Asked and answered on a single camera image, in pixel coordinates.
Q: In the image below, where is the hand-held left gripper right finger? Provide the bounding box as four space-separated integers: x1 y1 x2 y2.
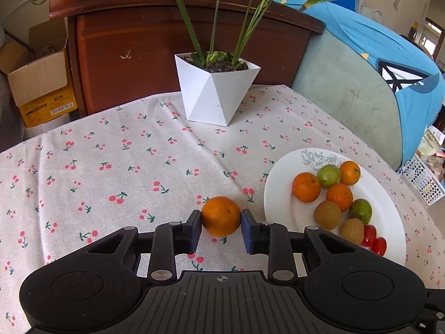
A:
241 209 360 283

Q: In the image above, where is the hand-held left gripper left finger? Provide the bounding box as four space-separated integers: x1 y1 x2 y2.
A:
87 210 203 283

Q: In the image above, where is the large mandarin orange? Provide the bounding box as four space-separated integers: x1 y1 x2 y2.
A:
201 197 242 237

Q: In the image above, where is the brown kiwi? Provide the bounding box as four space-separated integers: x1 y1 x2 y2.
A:
340 218 365 245
314 200 342 230

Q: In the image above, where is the green lime with red patch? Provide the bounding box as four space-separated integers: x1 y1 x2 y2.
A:
348 198 373 225

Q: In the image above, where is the red cherry tomato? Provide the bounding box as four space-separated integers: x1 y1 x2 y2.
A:
361 225 378 247
370 237 388 255

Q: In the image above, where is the white plate with line drawing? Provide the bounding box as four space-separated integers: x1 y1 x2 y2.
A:
263 148 407 267

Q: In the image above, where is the cherry print tablecloth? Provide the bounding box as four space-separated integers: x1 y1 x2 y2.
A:
0 83 445 334

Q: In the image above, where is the small mandarin orange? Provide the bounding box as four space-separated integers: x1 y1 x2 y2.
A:
339 160 362 186

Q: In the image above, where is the white faceted plant pot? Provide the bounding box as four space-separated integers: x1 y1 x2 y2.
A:
174 51 261 126

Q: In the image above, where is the pale green armchair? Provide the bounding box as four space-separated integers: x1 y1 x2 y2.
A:
291 30 407 172

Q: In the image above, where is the white perforated basket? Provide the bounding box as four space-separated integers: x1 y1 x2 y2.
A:
396 153 445 206

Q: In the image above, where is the dark wooden cabinet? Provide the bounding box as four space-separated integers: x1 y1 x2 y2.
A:
49 0 325 117

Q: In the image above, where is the snack package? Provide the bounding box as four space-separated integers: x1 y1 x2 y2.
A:
416 127 445 158

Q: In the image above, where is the cardboard box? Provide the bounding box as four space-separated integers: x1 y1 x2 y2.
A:
0 18 79 128

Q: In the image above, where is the grey checked cloth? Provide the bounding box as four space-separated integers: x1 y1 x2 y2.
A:
0 73 26 145

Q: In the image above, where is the green leafy plant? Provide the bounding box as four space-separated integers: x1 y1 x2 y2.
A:
26 0 350 67

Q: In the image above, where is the blue covered sofa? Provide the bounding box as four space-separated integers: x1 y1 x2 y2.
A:
233 0 445 169

